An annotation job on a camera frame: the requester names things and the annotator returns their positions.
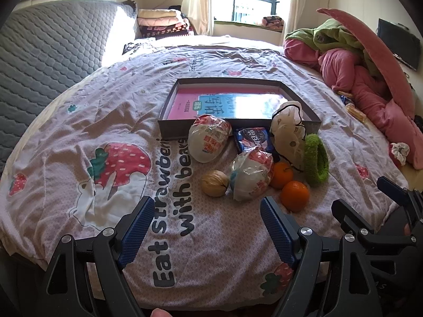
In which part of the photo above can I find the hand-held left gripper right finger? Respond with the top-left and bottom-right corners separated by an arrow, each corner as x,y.
260,196 -> 385,317

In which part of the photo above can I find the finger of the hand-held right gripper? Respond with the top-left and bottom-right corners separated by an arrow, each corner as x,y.
377,176 -> 423,238
331,198 -> 417,248

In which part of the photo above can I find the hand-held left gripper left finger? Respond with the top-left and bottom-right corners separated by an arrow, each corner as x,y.
42,196 -> 157,317

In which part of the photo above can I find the orange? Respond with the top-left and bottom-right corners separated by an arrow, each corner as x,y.
269,162 -> 294,189
280,180 -> 310,212

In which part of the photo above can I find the green fuzzy scrunchie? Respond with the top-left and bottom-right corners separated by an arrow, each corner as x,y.
303,134 -> 330,186

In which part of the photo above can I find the bun with red label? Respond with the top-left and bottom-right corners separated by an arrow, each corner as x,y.
230,147 -> 275,202
188,115 -> 233,163

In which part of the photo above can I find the walnut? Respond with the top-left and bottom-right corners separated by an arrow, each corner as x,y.
201,170 -> 229,198

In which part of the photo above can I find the dark blue snack packet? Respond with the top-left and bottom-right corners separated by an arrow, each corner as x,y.
233,127 -> 280,162

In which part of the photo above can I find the beige bag with black drawstring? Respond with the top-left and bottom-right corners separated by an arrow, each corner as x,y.
270,102 -> 306,172

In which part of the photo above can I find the grey cardboard box tray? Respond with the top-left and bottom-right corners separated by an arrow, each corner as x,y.
158,78 -> 322,141

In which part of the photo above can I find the white and red scrunchie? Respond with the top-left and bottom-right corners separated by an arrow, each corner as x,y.
389,143 -> 410,167

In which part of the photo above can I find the pink quilt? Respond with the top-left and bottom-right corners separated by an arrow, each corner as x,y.
284,38 -> 423,169

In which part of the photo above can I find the pink book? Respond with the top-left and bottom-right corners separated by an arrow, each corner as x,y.
165,85 -> 311,121

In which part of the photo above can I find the long pink cushion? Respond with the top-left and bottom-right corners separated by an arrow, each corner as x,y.
316,7 -> 417,119

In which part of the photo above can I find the black television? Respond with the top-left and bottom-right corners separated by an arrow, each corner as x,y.
378,18 -> 422,71

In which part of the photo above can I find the green blanket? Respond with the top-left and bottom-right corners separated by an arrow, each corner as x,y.
286,18 -> 387,76

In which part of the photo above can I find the dark floral pillow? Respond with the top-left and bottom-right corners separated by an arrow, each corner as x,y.
123,38 -> 156,55

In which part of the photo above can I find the dark patterned folded blanket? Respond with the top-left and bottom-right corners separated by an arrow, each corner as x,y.
140,24 -> 194,39

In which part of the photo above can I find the grey quilted headboard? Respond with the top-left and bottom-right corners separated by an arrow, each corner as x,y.
0,0 -> 137,175

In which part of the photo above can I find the patterned folded cloth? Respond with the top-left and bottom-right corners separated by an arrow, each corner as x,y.
262,16 -> 285,29

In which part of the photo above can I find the pink folded blanket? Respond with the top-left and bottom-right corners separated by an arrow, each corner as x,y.
137,17 -> 183,27

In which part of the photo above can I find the cream curtain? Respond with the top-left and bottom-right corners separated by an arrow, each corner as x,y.
281,0 -> 309,39
183,0 -> 215,36

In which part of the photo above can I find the cream folded blanket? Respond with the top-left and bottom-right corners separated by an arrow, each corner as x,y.
137,9 -> 179,19

